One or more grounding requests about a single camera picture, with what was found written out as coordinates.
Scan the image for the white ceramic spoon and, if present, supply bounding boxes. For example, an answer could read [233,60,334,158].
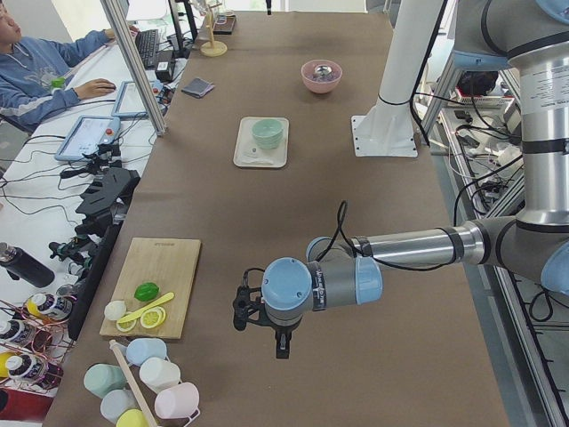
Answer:
[237,157,275,167]

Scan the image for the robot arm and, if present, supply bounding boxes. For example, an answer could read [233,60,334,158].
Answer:
[258,1,568,359]

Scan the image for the lemon slice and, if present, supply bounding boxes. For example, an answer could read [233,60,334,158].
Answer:
[140,306,166,329]
[116,319,137,333]

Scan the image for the wooden cup stand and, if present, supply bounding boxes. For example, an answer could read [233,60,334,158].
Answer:
[192,0,228,57]

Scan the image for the green plastic cup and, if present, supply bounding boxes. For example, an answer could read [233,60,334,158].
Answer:
[84,364,126,399]

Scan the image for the pink plastic cup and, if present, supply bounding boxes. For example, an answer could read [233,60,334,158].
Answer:
[154,383,200,419]

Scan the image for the white garlic bulb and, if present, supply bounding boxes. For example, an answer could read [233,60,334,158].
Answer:
[104,300,127,321]

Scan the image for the wooden cutting board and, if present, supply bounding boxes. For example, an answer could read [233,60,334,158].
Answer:
[100,238,201,340]

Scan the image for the blue teach pendant near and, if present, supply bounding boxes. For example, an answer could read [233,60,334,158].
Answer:
[54,116,120,162]

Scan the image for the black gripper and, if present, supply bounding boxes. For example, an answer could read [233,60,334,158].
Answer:
[270,320,301,359]

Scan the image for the cream rectangular tray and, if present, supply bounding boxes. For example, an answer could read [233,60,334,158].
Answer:
[233,117,289,169]

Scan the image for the green bowl on tray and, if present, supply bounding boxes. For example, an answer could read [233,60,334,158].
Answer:
[255,141,281,150]

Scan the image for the black bottle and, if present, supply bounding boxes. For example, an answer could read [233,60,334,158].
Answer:
[1,242,55,288]

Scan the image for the metal ice scoop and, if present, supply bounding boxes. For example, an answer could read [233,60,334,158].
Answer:
[312,64,333,81]

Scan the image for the yellow plastic knife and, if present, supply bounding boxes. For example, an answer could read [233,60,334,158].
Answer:
[117,292,175,323]

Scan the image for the green lime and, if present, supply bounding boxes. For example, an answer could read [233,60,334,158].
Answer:
[134,282,160,302]

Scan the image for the grey plastic cup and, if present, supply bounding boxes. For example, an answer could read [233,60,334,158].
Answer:
[100,389,139,424]

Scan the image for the blue teach pendant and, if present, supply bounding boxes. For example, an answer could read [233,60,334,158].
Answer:
[54,116,120,162]
[111,81,147,119]

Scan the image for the seated person blue hoodie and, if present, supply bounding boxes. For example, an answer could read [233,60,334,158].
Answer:
[1,5,116,133]

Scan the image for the green bowl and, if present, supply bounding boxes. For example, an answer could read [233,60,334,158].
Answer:
[253,135,283,149]
[255,141,281,150]
[252,118,284,141]

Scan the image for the black keyboard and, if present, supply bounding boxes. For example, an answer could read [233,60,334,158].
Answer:
[134,29,159,69]

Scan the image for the blue teach pendant far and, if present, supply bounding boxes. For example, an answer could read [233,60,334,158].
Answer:
[111,81,147,119]

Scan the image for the black gripper tool stand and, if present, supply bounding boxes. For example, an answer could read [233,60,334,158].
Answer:
[49,167,140,265]

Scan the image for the lemon slice lower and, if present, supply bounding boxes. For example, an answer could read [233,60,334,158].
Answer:
[116,319,137,333]

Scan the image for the white plastic cup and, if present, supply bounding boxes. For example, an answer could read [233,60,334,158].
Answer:
[139,357,181,393]

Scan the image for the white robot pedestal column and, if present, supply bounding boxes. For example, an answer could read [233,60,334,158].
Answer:
[378,1,447,107]

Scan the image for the lemon slice upper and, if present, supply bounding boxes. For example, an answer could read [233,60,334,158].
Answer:
[140,306,166,329]

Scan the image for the grey folded cloth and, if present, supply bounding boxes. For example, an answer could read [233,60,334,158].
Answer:
[181,77,215,99]

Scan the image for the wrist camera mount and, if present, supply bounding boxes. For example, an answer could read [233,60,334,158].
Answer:
[232,267,269,331]

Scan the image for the aluminium frame post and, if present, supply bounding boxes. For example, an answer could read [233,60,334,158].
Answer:
[100,0,166,137]

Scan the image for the pink bowl with ice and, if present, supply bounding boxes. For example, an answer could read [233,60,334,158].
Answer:
[301,59,343,94]

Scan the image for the blue plastic cup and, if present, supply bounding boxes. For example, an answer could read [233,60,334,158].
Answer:
[125,337,167,367]

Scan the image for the yellow plastic cup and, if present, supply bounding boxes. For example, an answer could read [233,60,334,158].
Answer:
[116,408,148,427]

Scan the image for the black tray at edge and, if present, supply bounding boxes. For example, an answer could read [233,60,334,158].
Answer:
[213,15,236,35]

